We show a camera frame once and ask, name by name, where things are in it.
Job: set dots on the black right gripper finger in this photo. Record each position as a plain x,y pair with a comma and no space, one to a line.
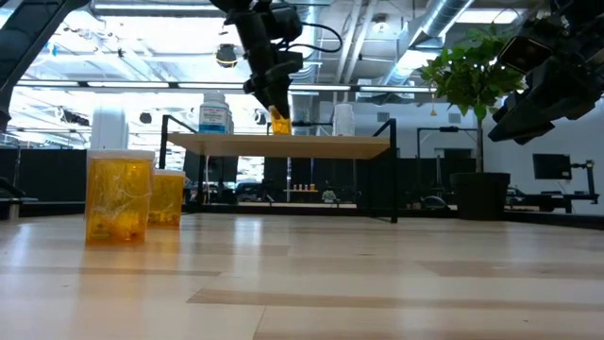
528,101
533,127

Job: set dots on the orange pill bottle white cap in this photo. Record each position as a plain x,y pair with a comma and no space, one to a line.
118,198
167,198
280,127

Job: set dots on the large white medicine bottle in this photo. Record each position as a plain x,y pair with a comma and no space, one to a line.
213,118

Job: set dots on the clear bottle with mixed capsules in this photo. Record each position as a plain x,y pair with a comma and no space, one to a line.
343,123

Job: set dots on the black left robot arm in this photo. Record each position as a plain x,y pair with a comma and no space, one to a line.
28,28

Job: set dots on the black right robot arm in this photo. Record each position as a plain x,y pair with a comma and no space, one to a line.
585,14

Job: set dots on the small background wooden shelf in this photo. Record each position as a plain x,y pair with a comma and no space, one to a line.
302,191

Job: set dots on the black computer monitor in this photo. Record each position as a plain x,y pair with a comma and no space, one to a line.
552,166

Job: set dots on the green leafy plant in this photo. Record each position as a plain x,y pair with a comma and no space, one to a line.
472,71

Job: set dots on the black background desk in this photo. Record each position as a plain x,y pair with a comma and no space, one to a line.
552,200

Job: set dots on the black plant pot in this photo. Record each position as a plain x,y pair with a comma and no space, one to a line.
479,196

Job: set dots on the small background potted plant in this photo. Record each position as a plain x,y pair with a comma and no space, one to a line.
329,196

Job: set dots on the long ceiling light strip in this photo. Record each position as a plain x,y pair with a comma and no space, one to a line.
127,85

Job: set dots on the white column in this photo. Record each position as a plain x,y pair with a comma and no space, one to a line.
109,130

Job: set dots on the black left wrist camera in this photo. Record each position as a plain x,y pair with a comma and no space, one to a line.
285,21

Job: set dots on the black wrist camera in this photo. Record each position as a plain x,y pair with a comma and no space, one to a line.
524,54
285,21

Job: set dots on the wooden shelf black metal frame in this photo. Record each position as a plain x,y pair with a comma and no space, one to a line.
283,146

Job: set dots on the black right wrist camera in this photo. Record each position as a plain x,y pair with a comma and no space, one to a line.
524,54

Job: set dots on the black overhead camera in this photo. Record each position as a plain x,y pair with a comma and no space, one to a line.
226,56

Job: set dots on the black background frame stand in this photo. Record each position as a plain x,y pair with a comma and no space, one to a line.
448,129

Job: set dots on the silver ventilation duct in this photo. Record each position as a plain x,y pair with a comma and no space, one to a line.
439,19

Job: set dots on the black partition wall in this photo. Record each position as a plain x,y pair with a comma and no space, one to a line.
47,175

